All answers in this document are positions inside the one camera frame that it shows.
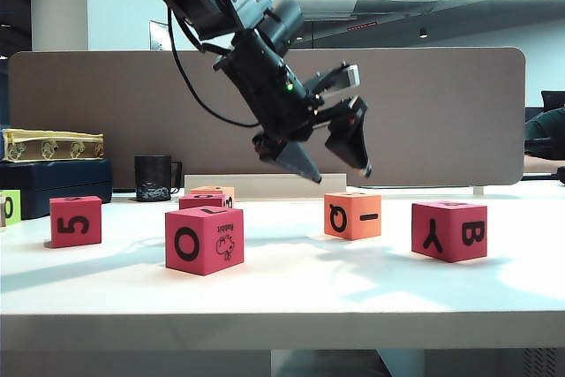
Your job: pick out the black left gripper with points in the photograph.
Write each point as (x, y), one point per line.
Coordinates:
(304, 121)

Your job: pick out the orange block Q two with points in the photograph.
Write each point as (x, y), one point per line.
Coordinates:
(353, 218)

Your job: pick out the pink block zero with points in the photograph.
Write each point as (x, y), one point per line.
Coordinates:
(198, 201)

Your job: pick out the pink block Y B four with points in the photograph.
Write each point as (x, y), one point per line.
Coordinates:
(446, 231)

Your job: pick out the pink block five two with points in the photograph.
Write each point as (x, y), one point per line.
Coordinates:
(75, 224)

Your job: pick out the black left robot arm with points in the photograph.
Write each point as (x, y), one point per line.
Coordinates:
(256, 68)

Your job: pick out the green foam letter block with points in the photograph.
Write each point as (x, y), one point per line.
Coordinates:
(15, 213)

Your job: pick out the round ceiling spot lamp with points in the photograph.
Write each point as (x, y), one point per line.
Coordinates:
(424, 34)

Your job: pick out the red illuminated sign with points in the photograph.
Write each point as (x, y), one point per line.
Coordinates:
(362, 27)

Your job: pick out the orange block eight U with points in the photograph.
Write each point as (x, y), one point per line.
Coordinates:
(212, 190)

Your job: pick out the pink block O rabbit seven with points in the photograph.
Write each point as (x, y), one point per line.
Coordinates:
(198, 244)

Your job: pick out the black mug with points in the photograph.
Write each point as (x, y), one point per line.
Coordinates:
(152, 178)

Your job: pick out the light wooden desk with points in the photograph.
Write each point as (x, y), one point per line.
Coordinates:
(538, 167)

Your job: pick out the brown desk divider panel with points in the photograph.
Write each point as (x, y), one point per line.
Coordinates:
(110, 99)

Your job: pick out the black round object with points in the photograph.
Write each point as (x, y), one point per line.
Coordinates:
(561, 176)

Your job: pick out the dark blue storage box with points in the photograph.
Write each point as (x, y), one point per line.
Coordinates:
(57, 187)

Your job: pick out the dark ventilation grille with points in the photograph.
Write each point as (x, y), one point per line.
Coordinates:
(540, 364)

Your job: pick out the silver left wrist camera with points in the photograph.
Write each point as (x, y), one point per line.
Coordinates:
(350, 76)

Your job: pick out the white divider foot bracket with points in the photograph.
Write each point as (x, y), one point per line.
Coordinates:
(479, 191)

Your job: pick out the small wall poster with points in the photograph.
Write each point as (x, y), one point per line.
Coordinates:
(155, 39)

